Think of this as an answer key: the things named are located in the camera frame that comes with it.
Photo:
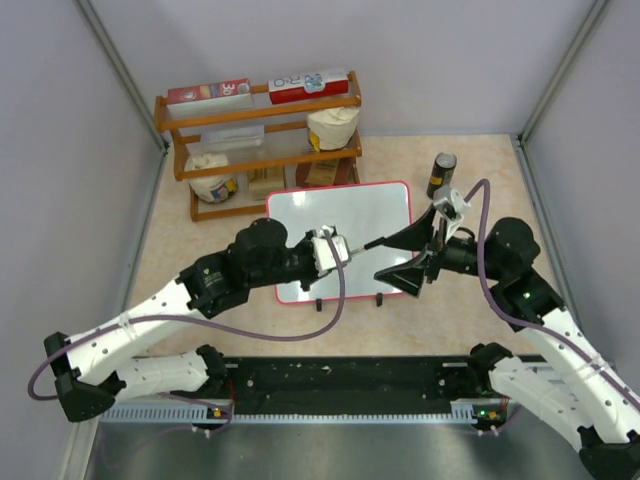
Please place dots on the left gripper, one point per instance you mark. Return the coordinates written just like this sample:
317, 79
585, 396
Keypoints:
308, 241

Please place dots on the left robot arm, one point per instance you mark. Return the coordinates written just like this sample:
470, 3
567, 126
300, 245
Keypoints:
95, 370

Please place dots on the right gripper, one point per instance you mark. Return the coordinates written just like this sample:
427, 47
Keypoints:
408, 275

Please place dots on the white bag shelf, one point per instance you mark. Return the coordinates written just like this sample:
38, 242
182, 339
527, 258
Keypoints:
331, 129
211, 189

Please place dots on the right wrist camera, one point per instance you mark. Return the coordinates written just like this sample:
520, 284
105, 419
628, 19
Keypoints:
452, 207

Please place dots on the wooden three-tier shelf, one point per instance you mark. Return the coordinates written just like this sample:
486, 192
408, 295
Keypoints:
163, 122

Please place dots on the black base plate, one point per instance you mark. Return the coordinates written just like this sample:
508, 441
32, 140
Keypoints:
344, 385

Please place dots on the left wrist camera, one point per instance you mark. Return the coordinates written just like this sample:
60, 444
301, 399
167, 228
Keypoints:
329, 249

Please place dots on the red white box right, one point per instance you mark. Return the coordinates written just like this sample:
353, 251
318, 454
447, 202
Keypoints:
310, 85

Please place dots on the red toothpaste box left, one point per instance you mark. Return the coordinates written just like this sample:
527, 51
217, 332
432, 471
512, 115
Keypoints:
210, 98

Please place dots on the white bag middle shelf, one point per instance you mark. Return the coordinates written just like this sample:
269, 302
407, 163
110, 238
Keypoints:
331, 129

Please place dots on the small tan box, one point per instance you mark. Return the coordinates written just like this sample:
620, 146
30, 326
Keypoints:
262, 182

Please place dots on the clear plastic container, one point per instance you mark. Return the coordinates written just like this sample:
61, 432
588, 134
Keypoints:
232, 139

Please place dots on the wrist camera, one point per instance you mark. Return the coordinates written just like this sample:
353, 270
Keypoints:
329, 249
452, 207

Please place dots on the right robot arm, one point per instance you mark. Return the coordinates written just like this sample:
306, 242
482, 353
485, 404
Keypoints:
593, 410

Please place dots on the pink framed whiteboard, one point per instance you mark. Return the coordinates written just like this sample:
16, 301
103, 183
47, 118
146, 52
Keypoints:
361, 213

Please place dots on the brown cardboard box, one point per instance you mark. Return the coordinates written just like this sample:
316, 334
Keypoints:
325, 173

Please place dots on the white bag bottom shelf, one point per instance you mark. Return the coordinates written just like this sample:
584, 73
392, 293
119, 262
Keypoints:
211, 189

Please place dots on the black drink can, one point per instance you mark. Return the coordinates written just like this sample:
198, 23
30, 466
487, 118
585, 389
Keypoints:
442, 171

